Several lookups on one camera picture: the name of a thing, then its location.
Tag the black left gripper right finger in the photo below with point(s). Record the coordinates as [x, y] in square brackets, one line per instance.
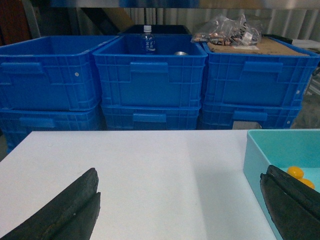
[293, 206]

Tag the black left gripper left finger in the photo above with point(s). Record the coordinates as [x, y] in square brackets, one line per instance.
[71, 215]

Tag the light teal plastic tray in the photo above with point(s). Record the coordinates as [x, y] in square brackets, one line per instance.
[282, 148]

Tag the blue crate lower left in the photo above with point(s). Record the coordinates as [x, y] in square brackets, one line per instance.
[16, 125]

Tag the blue crate under bottle crate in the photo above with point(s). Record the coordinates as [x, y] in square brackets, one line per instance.
[142, 118]

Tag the blue crate under cardboard crate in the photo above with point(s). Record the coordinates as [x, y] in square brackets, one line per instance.
[222, 116]

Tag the blue crate upper left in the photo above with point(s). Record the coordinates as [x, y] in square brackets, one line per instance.
[52, 73]

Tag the blue crate with cardboard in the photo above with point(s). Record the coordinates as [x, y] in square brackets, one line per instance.
[278, 79]

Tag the brown cardboard sheet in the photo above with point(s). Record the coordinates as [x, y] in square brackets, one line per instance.
[266, 46]

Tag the blue crate holding bottle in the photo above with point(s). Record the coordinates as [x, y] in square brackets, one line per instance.
[171, 78]

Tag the clear water bottle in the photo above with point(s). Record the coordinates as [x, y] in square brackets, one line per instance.
[148, 44]

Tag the plastic bag of batteries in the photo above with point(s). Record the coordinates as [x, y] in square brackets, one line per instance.
[223, 31]

